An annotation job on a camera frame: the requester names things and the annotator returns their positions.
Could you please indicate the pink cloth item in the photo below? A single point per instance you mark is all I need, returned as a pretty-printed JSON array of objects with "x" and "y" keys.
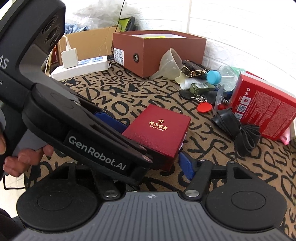
[{"x": 285, "y": 137}]

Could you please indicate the dark red gift box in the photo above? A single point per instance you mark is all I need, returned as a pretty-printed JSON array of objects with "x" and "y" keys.
[{"x": 160, "y": 130}]

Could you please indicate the green black bag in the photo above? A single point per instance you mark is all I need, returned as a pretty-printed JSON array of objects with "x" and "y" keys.
[{"x": 127, "y": 24}]

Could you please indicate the plastic bottle blue cap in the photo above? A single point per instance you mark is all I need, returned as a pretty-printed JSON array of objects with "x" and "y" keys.
[{"x": 225, "y": 76}]

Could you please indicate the letter patterned mat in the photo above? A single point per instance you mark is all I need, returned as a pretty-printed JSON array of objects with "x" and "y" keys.
[{"x": 240, "y": 207}]

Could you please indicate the blue cloth in box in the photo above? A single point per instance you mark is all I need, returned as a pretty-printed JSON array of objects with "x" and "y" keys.
[{"x": 74, "y": 28}]

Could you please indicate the white power strip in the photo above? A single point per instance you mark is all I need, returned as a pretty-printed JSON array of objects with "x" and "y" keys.
[{"x": 86, "y": 66}]

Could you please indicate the red round tag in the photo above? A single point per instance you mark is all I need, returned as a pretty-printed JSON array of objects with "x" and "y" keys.
[{"x": 204, "y": 107}]

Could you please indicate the clear plastic funnel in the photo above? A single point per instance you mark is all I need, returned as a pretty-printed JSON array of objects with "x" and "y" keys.
[{"x": 170, "y": 67}]

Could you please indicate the person's left hand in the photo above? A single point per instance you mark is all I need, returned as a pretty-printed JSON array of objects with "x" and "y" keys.
[{"x": 15, "y": 166}]

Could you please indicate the large red box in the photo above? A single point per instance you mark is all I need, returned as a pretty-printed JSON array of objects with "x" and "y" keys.
[{"x": 256, "y": 101}]

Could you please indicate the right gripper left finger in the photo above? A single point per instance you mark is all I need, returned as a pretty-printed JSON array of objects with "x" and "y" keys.
[{"x": 87, "y": 184}]

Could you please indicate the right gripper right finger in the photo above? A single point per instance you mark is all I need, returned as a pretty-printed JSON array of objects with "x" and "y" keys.
[{"x": 199, "y": 173}]

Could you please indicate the brown shoe box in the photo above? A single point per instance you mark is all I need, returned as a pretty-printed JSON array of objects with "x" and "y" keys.
[{"x": 141, "y": 51}]

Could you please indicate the cardboard box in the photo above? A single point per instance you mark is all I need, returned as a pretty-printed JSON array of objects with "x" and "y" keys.
[{"x": 92, "y": 43}]

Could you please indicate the white charger plug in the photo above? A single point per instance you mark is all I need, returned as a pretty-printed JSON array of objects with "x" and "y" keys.
[{"x": 69, "y": 58}]

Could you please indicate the clear plastic bag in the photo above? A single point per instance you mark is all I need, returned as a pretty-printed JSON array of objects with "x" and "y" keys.
[{"x": 97, "y": 14}]

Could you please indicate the small dark green box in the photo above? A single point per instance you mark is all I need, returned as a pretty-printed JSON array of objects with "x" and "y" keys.
[{"x": 201, "y": 88}]

